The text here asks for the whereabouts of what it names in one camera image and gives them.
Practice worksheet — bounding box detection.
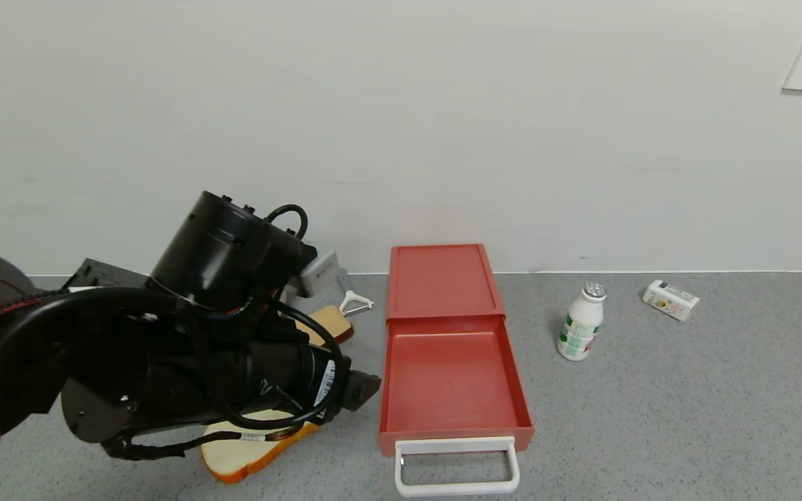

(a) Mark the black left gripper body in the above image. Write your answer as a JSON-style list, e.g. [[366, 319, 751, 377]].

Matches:
[[247, 340, 352, 426]]

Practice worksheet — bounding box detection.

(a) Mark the red drawer box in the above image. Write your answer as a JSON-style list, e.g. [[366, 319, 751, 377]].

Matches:
[[378, 315, 535, 498]]

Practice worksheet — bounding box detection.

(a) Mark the brown toast slice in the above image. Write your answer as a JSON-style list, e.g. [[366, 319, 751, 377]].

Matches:
[[295, 305, 355, 348]]

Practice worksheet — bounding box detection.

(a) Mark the white bread slice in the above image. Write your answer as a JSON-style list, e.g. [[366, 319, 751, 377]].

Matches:
[[199, 409, 320, 485]]

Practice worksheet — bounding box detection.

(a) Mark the white milk bottle green label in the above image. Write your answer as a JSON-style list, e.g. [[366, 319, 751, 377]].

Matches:
[[557, 282, 607, 361]]

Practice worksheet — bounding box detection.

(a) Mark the small white drink carton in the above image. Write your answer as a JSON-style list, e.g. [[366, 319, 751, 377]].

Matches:
[[642, 280, 700, 321]]

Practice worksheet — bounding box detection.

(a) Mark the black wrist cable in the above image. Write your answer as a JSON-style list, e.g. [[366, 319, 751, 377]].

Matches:
[[220, 204, 344, 430]]

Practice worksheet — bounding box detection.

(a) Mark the grey handled peeler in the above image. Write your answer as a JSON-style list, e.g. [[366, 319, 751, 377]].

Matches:
[[336, 270, 375, 317]]

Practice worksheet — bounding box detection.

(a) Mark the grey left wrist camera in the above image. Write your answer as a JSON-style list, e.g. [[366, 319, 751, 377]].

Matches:
[[299, 249, 340, 298]]

